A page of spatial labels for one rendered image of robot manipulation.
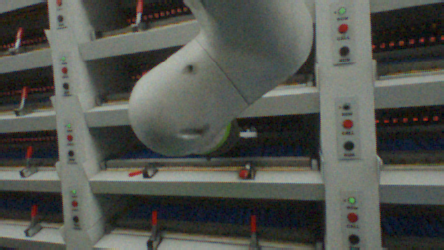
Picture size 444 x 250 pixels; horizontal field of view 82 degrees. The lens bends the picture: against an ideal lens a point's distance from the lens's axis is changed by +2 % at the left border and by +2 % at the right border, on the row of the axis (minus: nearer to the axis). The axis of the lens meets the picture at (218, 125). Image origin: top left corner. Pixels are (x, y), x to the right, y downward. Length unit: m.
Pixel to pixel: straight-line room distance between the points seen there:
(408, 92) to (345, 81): 0.11
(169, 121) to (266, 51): 0.12
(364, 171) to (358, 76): 0.18
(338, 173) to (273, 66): 0.35
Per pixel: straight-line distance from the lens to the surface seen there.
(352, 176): 0.58
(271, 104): 0.56
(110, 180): 0.75
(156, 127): 0.26
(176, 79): 0.26
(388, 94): 0.58
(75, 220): 0.85
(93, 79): 0.83
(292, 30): 0.26
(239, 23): 0.24
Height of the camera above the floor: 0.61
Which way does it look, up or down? 1 degrees down
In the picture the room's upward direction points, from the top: 4 degrees counter-clockwise
